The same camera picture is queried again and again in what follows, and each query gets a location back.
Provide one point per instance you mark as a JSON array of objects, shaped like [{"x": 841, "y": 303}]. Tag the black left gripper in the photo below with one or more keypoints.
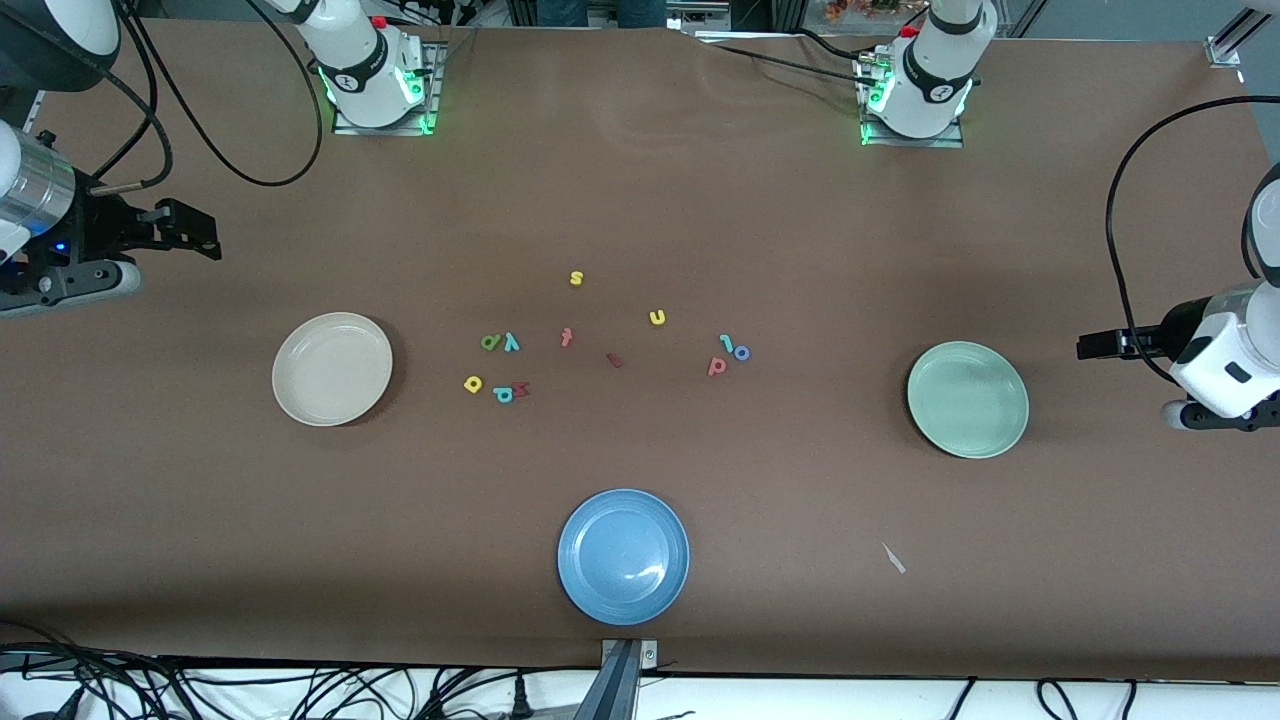
[{"x": 1176, "y": 323}]

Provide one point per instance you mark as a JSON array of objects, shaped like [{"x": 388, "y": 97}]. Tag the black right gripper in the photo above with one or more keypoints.
[{"x": 103, "y": 222}]

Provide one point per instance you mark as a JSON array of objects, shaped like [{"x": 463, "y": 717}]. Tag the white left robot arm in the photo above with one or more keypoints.
[{"x": 935, "y": 70}]

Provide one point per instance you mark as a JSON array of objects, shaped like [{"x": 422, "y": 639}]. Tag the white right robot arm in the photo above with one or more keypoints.
[{"x": 360, "y": 70}]

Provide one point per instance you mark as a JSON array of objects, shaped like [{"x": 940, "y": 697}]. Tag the pale green plate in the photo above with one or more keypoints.
[{"x": 968, "y": 400}]

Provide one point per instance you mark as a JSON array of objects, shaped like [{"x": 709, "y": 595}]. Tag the beige brown plate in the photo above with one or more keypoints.
[{"x": 332, "y": 370}]

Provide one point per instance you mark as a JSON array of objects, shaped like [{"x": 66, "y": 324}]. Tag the white paper scrap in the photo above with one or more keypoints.
[{"x": 893, "y": 558}]

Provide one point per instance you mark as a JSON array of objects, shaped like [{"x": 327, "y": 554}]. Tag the brown table cover sheet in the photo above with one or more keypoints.
[{"x": 800, "y": 250}]

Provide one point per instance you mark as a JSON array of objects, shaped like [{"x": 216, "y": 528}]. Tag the orange leafy decoration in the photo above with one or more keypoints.
[{"x": 860, "y": 8}]

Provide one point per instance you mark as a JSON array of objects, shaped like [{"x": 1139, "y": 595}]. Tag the person in blue jeans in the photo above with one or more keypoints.
[{"x": 600, "y": 12}]

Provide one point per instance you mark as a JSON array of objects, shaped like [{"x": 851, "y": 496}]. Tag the grey metal box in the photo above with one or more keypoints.
[{"x": 700, "y": 18}]

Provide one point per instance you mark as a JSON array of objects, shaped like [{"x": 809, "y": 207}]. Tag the blue plate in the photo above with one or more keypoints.
[{"x": 623, "y": 557}]

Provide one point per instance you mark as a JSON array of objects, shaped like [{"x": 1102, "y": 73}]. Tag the black power plug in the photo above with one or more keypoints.
[{"x": 521, "y": 700}]

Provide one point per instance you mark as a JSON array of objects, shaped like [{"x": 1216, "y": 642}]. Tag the aluminium frame rail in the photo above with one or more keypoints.
[{"x": 32, "y": 112}]

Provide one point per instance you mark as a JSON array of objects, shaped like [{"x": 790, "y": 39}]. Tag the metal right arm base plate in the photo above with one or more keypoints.
[{"x": 436, "y": 90}]

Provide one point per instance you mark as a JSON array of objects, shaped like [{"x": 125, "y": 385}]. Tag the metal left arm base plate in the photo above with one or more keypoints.
[{"x": 915, "y": 142}]

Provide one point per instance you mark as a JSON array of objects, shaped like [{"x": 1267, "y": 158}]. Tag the aluminium frame corner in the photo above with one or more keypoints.
[{"x": 1228, "y": 45}]

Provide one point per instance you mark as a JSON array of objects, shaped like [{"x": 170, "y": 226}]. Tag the grey camera mount pole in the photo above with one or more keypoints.
[{"x": 620, "y": 690}]

